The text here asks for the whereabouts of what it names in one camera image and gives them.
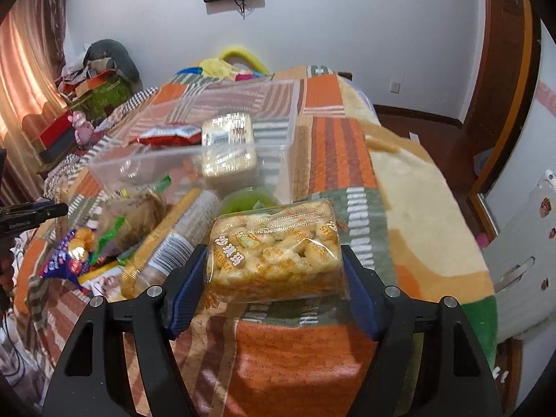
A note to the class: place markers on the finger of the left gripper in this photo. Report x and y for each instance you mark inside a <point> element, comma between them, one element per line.
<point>19,218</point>

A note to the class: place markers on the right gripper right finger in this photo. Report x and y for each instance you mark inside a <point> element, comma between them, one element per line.
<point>453,377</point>

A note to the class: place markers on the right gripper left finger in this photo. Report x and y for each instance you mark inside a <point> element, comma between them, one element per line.
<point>91,377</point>

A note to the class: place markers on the blue biscuit snack bag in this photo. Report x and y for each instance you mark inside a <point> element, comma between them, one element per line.
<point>71,258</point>

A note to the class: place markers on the clear bag brown pastries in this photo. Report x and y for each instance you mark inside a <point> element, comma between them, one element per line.
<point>143,208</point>

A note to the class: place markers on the gold edged long packet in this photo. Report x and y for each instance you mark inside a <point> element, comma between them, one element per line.
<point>170,244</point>

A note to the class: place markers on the cream rice cracker pack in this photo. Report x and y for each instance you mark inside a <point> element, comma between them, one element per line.
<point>279,253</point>

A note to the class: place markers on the red white snack packet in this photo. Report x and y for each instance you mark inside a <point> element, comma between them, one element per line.
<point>171,135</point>

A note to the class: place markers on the orange cake packet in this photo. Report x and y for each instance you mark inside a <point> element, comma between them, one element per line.
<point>229,160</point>

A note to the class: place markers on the green jelly cup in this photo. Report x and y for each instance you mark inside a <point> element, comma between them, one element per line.
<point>248,199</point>

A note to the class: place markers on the green pea snack bag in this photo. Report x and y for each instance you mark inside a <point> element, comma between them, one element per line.
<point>108,241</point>

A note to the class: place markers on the person left hand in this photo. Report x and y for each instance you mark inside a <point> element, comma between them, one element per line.
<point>7,271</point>

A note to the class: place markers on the yellow snack packet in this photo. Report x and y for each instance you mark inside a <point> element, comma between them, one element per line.
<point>104,281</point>

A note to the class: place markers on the red gift box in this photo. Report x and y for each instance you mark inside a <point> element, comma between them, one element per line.
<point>53,132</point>

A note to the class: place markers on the pink plush toy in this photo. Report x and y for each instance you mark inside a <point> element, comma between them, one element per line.
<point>83,129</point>

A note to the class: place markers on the green storage box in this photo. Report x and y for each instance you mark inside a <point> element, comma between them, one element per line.
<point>103,100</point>

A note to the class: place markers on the patchwork striped bed blanket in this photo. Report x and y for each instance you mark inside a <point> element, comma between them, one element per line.
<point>301,357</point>

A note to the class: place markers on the orange striped curtain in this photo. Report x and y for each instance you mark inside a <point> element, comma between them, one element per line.
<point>32,34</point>

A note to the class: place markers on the clear plastic storage box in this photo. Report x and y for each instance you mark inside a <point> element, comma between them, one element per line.
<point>272,105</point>

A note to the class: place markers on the yellow curved headboard tube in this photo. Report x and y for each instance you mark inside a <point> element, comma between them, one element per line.
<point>239,52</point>

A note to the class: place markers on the brown wooden door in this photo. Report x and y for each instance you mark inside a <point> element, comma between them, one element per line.
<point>509,67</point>

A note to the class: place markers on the white wall socket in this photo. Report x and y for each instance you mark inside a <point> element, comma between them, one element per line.
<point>395,87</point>

